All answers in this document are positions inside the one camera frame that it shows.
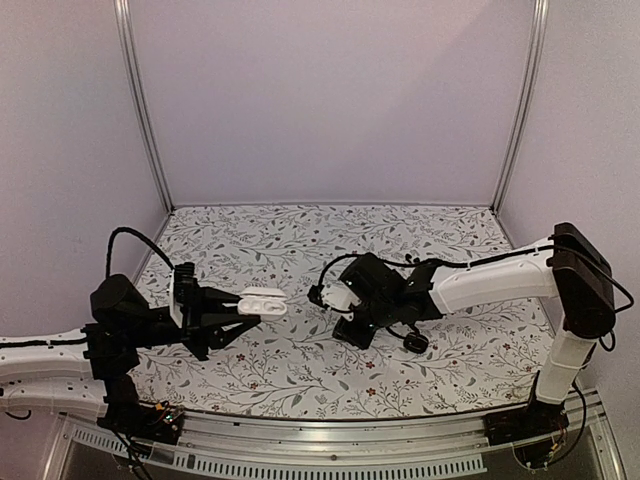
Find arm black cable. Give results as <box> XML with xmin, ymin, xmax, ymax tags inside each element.
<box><xmin>105</xmin><ymin>227</ymin><xmax>176</xmax><ymax>279</ymax></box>
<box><xmin>307</xmin><ymin>253</ymin><xmax>371</xmax><ymax>306</ymax></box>

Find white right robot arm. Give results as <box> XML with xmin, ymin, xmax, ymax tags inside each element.
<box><xmin>319</xmin><ymin>223</ymin><xmax>616</xmax><ymax>436</ymax></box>

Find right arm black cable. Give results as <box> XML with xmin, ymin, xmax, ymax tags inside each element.
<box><xmin>307</xmin><ymin>253</ymin><xmax>371</xmax><ymax>306</ymax></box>

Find left aluminium frame post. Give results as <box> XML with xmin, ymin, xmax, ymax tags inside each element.
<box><xmin>113</xmin><ymin>0</ymin><xmax>175</xmax><ymax>214</ymax></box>

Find front aluminium rail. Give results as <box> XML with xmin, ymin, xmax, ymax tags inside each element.
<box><xmin>43</xmin><ymin>390</ymin><xmax>633</xmax><ymax>479</ymax></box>

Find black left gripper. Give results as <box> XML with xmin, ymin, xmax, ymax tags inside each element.
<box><xmin>125</xmin><ymin>280</ymin><xmax>260</xmax><ymax>361</ymax></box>

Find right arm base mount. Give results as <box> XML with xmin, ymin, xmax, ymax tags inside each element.
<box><xmin>483</xmin><ymin>397</ymin><xmax>569</xmax><ymax>470</ymax></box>

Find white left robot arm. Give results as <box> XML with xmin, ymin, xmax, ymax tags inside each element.
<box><xmin>1</xmin><ymin>274</ymin><xmax>287</xmax><ymax>434</ymax></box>

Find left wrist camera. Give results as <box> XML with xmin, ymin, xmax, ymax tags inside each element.
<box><xmin>168</xmin><ymin>262</ymin><xmax>195</xmax><ymax>329</ymax></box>

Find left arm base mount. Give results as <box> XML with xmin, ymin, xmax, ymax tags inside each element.
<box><xmin>97</xmin><ymin>375</ymin><xmax>185</xmax><ymax>445</ymax></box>

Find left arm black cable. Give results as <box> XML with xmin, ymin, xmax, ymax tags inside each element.
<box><xmin>105</xmin><ymin>227</ymin><xmax>176</xmax><ymax>279</ymax></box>

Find right aluminium frame post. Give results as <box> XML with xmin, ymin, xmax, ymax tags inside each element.
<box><xmin>491</xmin><ymin>0</ymin><xmax>549</xmax><ymax>216</ymax></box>

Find floral patterned table mat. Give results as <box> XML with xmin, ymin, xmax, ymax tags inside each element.
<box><xmin>131</xmin><ymin>205</ymin><xmax>553</xmax><ymax>420</ymax></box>

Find aluminium frame post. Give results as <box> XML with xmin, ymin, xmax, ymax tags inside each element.
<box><xmin>491</xmin><ymin>0</ymin><xmax>549</xmax><ymax>216</ymax></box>
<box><xmin>113</xmin><ymin>0</ymin><xmax>175</xmax><ymax>214</ymax></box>

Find white earbud charging case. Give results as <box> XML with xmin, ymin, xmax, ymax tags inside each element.
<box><xmin>237</xmin><ymin>287</ymin><xmax>288</xmax><ymax>319</ymax></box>

